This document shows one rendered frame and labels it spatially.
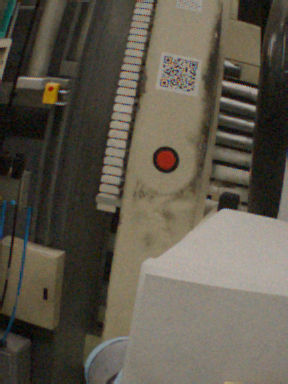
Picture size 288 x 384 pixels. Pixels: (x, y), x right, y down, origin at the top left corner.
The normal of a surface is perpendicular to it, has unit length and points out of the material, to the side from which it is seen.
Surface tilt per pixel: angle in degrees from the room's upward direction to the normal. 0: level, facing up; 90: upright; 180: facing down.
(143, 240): 90
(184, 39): 90
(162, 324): 90
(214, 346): 90
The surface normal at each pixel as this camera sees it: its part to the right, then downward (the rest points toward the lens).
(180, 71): -0.21, 0.14
